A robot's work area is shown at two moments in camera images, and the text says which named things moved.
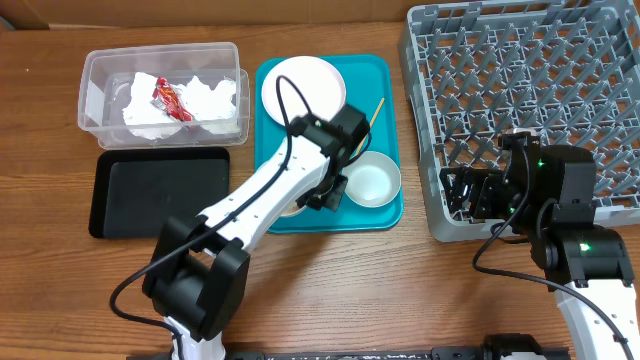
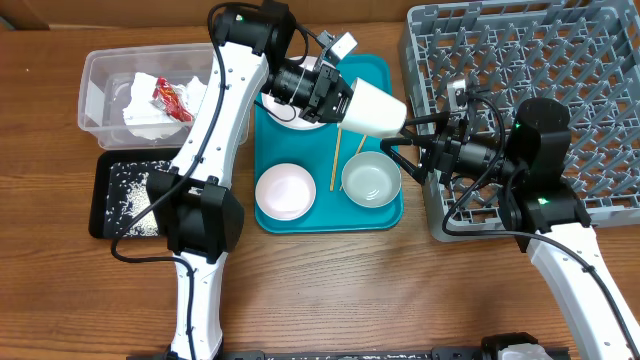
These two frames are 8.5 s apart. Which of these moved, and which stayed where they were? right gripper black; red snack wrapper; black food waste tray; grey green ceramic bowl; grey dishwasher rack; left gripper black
Moved: left gripper black; right gripper black
Stayed: red snack wrapper; grey dishwasher rack; grey green ceramic bowl; black food waste tray
